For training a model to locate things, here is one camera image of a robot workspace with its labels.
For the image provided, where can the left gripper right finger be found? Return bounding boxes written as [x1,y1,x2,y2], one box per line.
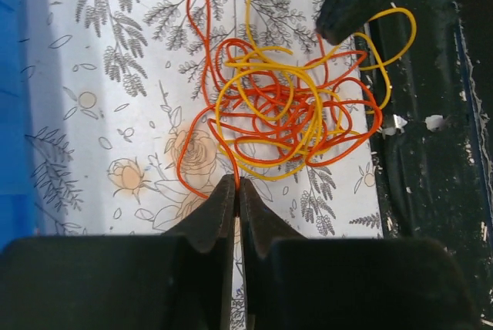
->
[238,179,481,329]

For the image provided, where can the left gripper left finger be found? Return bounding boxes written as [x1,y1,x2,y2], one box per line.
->
[1,175,236,329]

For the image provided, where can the orange wire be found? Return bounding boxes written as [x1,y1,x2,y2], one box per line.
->
[177,0,384,200]

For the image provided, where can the yellow wire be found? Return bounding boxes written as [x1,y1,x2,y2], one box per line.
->
[213,0,418,182]

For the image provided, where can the blue three-compartment bin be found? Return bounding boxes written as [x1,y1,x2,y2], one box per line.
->
[1,0,45,248]

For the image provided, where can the floral table mat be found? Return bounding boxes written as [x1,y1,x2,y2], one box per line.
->
[28,0,382,238]

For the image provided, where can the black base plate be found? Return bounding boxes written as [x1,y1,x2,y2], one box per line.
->
[371,0,492,329]

